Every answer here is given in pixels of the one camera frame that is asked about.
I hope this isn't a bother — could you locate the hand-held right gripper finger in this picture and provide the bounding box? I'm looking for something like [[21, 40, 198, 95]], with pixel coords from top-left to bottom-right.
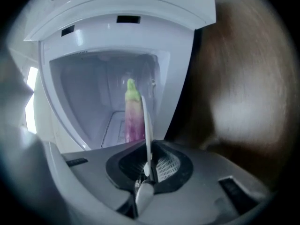
[[134, 95, 156, 217]]

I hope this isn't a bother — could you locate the purple eggplant with green stem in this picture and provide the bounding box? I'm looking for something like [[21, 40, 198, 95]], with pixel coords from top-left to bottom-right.
[[124, 78, 145, 144]]

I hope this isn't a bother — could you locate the white microwave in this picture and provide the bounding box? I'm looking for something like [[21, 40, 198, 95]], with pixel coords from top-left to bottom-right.
[[23, 0, 278, 225]]

